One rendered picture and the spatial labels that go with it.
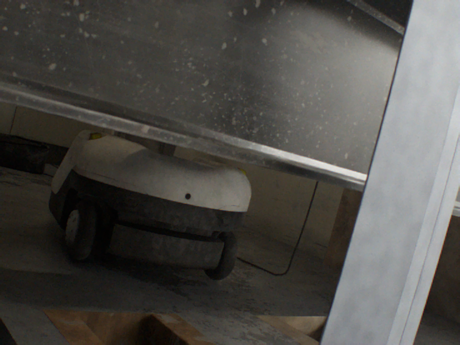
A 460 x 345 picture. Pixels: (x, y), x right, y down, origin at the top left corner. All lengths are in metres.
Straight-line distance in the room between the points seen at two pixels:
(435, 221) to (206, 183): 0.96
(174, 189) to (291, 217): 1.59
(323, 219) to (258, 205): 0.51
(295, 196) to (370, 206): 2.45
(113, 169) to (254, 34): 0.94
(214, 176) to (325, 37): 0.92
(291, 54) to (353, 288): 0.27
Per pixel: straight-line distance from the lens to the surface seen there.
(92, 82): 0.52
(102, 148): 1.53
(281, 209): 3.06
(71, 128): 3.80
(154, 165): 1.48
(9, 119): 3.67
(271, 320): 1.52
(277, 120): 0.64
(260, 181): 3.22
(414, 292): 0.66
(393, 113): 0.55
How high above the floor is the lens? 0.42
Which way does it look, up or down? 2 degrees down
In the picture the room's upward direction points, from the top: 15 degrees clockwise
